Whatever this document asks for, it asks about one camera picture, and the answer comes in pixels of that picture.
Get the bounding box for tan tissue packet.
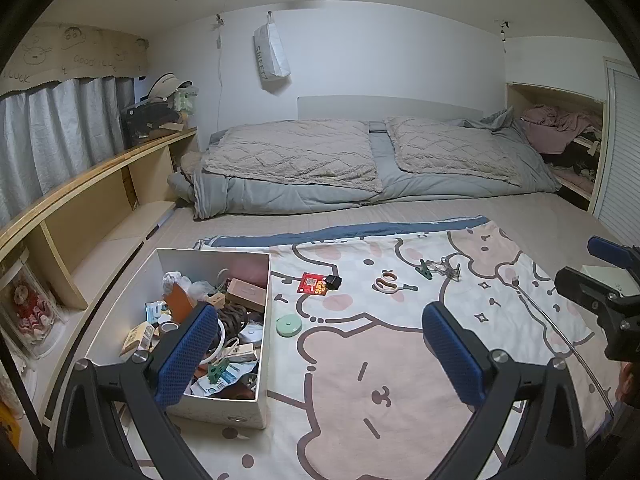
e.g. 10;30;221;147
120;322;156;358

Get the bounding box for red foil packet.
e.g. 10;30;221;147
298;272;328;296

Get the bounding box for black bag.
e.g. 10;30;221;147
119;100;176;148

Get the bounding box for beige knitted throw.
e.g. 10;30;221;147
202;119;385;195
382;116;526;183

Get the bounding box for clear cylinder display case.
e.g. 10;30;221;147
0;255;68;361

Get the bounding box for white louvered door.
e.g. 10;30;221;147
597;57;640;253

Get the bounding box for clear plastic bag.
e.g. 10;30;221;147
182;280;217;306

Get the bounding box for pink clothes pile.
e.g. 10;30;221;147
520;105;603;153

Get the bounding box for beige printed valance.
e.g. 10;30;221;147
0;22;150;96

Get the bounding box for white plastic ring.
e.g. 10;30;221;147
200;317;227;366

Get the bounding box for green plush toy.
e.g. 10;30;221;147
172;87;200;116

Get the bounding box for white handled scissors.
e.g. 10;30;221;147
372;271;418;295

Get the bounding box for white storage box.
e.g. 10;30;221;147
84;247;272;430

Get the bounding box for silver metal clip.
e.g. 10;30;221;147
437;256;463;281

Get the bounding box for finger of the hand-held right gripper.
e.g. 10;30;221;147
588;235;640;271
555;266;621;314

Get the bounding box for pale green round case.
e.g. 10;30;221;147
276;314;305;337

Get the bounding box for white cardboard box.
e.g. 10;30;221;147
580;266;626;295

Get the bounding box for white visor cap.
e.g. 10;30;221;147
145;74;193;101

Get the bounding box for dark clothes pile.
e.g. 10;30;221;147
542;150;598;176

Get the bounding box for wooden closet niche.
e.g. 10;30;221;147
506;82;608;211

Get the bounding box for red dress doll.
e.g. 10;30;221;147
10;285;51;346

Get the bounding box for wooden slat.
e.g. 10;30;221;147
145;120;187;137

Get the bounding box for white headboard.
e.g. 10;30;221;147
297;95;485;123

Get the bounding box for thin silver cable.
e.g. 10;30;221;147
511;274;617;413

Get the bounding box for white hanging cord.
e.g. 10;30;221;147
215;12;226;131

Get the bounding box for printed cartoon blanket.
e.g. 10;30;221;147
192;216;618;480

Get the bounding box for white charger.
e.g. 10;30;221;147
239;322;265;347

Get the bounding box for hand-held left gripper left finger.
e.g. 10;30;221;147
50;301;219;480

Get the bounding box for brown coiled cord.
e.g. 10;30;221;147
217;305;251;343

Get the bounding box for grey quilt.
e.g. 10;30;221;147
167;110;562;221

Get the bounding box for white crumpled bag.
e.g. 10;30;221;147
162;271;193;293

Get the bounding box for grey curtain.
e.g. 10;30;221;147
0;75;137;231

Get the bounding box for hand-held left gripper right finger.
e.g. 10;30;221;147
422;301;591;480

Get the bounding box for white printed paper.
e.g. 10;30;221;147
190;365;258;401

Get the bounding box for white hanging bag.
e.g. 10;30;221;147
252;12;292;92

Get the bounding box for wooden shelf unit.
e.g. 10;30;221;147
0;126;200;361

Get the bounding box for tan brown box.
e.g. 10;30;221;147
226;278;267;313

